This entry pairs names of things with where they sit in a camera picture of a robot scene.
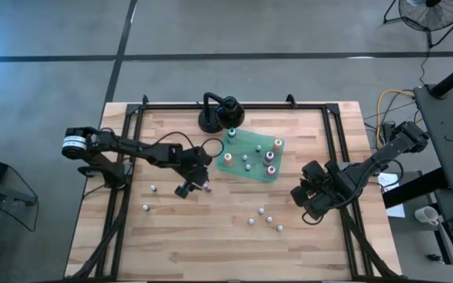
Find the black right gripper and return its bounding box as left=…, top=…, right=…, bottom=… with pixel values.
left=291, top=159, right=352, bottom=221

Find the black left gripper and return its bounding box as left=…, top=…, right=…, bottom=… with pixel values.
left=174, top=145, right=213, bottom=199

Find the green translucent plastic bin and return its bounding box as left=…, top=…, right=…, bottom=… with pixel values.
left=215, top=128, right=286, bottom=184

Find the black gooseneck desk lamp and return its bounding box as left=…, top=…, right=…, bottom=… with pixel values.
left=197, top=92, right=246, bottom=134

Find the white paper sheet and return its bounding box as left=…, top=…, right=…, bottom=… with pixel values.
left=376, top=171, right=407, bottom=219

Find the black power adapter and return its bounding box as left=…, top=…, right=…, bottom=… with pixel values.
left=381, top=120, right=396, bottom=138

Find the black support beam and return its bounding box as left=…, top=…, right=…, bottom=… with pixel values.
left=381, top=167, right=451, bottom=210

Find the white mug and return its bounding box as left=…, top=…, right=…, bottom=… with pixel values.
left=414, top=205, right=440, bottom=227

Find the grey side table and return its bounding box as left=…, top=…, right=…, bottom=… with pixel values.
left=412, top=83, right=453, bottom=193

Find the black low stand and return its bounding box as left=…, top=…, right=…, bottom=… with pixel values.
left=0, top=178, right=39, bottom=208

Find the black floor fan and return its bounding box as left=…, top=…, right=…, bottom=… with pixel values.
left=382, top=0, right=453, bottom=49

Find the black metal table frame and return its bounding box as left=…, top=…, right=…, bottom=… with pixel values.
left=63, top=94, right=404, bottom=282

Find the yellow cable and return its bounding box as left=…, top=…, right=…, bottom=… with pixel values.
left=375, top=89, right=416, bottom=139

